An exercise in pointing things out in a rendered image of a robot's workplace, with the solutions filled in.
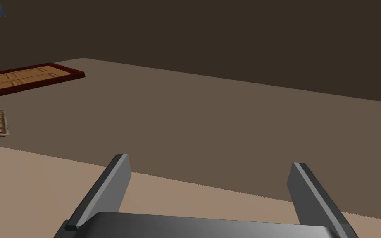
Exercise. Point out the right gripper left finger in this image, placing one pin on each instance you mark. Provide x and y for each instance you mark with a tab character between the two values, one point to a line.
106	191

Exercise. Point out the brown panelled door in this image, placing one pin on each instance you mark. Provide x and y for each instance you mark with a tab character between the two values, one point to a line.
25	78

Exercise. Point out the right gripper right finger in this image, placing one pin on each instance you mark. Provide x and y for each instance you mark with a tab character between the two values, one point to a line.
312	196

